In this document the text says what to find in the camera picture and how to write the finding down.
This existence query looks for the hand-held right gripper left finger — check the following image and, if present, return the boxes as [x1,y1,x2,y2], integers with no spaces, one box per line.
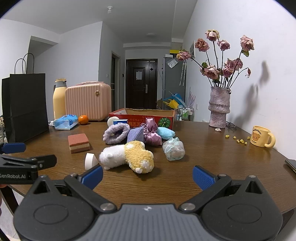
[30,165,117,214]

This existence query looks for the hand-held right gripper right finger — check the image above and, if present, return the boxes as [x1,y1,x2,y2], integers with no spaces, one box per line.
[179,165,267,213]

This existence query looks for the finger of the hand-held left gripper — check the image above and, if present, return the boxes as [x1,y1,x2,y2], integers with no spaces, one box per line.
[0,154,57,171]
[0,142,26,155]

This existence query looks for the white wedge sponge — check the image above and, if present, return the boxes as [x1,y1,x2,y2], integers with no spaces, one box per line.
[85,152,100,170]

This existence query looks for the purple fluffy headband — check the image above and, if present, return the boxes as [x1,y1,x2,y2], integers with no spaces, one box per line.
[103,123,130,145]

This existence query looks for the white and yellow plush toy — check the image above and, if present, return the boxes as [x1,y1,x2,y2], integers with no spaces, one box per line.
[99,141,154,174]

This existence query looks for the light blue plush puff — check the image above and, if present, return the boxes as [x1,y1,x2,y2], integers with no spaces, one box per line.
[157,127,176,140]

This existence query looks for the purple woven pouch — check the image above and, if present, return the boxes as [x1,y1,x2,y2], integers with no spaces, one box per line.
[127,127,145,143]

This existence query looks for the white round sponge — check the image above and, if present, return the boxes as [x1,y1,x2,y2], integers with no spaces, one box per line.
[107,116,120,127]

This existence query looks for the pink satin scrunchie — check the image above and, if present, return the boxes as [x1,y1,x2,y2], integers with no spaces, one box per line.
[140,117,162,146]

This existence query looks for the red cardboard box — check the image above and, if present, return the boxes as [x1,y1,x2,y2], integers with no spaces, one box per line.
[109,108,175,131]

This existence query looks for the blue tissue pack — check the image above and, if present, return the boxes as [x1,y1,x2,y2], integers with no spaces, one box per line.
[54,113,79,131]

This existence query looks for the black paper bag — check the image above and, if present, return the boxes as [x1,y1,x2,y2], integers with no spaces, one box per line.
[1,53,49,143]

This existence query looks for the scattered yellow crumbs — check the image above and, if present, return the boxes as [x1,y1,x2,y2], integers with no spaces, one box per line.
[225,134,250,144]

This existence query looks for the yellow thermos bottle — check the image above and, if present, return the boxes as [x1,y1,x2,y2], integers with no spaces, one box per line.
[53,78,67,120]

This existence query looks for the trolley rack with bottles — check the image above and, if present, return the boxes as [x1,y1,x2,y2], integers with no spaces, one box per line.
[177,105,195,121]

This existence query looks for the yellow bear mug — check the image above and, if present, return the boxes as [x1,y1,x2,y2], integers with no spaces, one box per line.
[250,126,276,148]

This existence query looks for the pink ceramic vase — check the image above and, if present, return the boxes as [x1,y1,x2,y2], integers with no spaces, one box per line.
[208,86,231,128]

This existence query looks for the pink ribbed suitcase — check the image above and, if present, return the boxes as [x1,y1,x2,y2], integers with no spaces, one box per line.
[65,81,112,121]

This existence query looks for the pile of blue yellow bags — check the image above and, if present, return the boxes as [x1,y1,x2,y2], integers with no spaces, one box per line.
[162,91,185,110]

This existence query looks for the black phone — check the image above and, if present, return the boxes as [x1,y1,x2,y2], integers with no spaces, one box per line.
[284,159,296,174]

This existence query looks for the dark entrance door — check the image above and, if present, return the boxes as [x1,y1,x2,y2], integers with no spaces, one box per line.
[125,59,158,109]

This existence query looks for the grey refrigerator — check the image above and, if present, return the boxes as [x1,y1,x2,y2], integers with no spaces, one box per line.
[162,55,186,109]

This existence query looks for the folded umbrella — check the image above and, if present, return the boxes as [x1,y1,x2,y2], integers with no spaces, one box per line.
[179,61,187,86]

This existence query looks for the dried pink roses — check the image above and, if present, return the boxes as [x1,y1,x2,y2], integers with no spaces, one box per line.
[176,29,255,89]

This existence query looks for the yellow box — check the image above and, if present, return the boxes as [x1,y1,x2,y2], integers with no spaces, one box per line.
[169,49,185,58]

